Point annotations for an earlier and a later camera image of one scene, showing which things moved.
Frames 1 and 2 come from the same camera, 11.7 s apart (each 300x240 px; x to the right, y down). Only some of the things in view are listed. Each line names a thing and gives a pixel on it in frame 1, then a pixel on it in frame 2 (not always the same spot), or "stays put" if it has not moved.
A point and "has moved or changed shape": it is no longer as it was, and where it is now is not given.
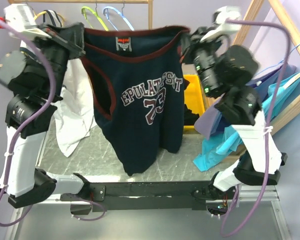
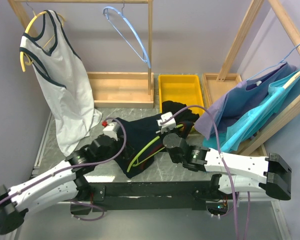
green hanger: [83, 12] → [134, 161]
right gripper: [191, 43] → [172, 130]
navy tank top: [137, 82] has moved or changed shape
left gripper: [70, 38] → [127, 151]
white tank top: [76, 119] stays put
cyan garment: [229, 140] stays put
